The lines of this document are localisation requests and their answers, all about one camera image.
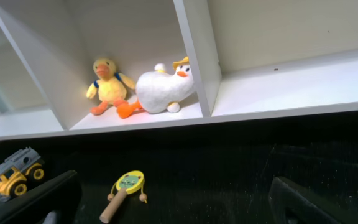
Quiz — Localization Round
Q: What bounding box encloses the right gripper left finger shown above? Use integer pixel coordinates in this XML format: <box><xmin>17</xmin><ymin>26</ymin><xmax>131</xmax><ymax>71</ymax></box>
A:
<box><xmin>0</xmin><ymin>169</ymin><xmax>83</xmax><ymax>224</ymax></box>

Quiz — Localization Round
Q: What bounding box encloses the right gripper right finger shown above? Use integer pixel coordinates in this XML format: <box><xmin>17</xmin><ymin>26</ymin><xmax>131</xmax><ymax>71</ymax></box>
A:
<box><xmin>268</xmin><ymin>176</ymin><xmax>358</xmax><ymax>224</ymax></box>

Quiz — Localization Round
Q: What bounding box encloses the grey and yellow toy truck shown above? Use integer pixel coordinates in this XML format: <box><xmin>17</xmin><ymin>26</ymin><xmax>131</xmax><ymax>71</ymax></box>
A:
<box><xmin>0</xmin><ymin>146</ymin><xmax>45</xmax><ymax>203</ymax></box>

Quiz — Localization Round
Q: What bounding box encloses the yellow wooden rattle drum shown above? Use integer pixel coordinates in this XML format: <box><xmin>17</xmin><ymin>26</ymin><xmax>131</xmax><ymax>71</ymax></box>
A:
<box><xmin>99</xmin><ymin>170</ymin><xmax>148</xmax><ymax>224</ymax></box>

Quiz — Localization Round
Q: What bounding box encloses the white shelf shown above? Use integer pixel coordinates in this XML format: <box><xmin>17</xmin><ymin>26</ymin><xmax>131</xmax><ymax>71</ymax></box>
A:
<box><xmin>0</xmin><ymin>0</ymin><xmax>358</xmax><ymax>143</ymax></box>

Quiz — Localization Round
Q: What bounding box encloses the yellow plush duck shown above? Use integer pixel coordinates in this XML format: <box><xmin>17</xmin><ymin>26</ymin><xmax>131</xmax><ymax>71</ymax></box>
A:
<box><xmin>86</xmin><ymin>57</ymin><xmax>137</xmax><ymax>116</ymax></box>

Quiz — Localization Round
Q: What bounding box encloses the white plush goose with hat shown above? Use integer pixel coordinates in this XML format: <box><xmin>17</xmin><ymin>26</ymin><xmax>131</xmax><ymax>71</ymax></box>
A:
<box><xmin>116</xmin><ymin>56</ymin><xmax>197</xmax><ymax>119</ymax></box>

